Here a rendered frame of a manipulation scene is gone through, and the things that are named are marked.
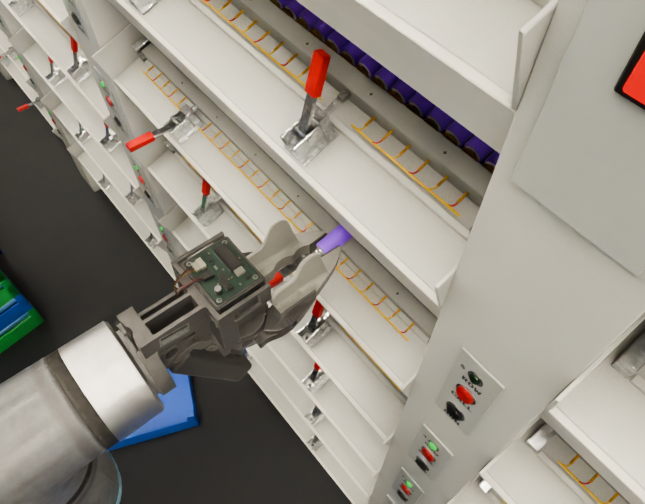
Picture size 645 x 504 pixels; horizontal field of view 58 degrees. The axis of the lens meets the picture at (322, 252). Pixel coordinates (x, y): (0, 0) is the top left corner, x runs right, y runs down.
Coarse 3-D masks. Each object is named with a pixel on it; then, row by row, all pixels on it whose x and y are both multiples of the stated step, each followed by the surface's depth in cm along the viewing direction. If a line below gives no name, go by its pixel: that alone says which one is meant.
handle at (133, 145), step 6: (174, 120) 74; (168, 126) 74; (174, 126) 74; (150, 132) 73; (156, 132) 74; (162, 132) 74; (138, 138) 73; (144, 138) 73; (150, 138) 73; (126, 144) 72; (132, 144) 72; (138, 144) 72; (144, 144) 73; (132, 150) 72
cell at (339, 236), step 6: (336, 228) 58; (342, 228) 57; (330, 234) 57; (336, 234) 57; (342, 234) 57; (348, 234) 57; (324, 240) 57; (330, 240) 57; (336, 240) 57; (342, 240) 57; (348, 240) 58; (318, 246) 57; (324, 246) 57; (330, 246) 57; (324, 252) 57
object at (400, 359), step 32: (128, 32) 79; (128, 64) 83; (128, 96) 81; (160, 96) 80; (192, 160) 74; (224, 160) 73; (224, 192) 72; (256, 192) 70; (256, 224) 69; (352, 288) 63; (352, 320) 62; (384, 320) 61; (384, 352) 60; (416, 352) 59
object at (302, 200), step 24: (144, 48) 80; (144, 72) 81; (168, 72) 78; (168, 96) 78; (192, 96) 75; (216, 120) 73; (240, 144) 71; (264, 168) 68; (288, 192) 67; (312, 216) 65; (360, 264) 61; (384, 288) 60; (408, 312) 58
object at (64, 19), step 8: (40, 0) 93; (48, 0) 92; (56, 0) 92; (48, 8) 92; (56, 8) 91; (64, 8) 91; (56, 16) 91; (64, 16) 90; (64, 24) 83; (72, 32) 84
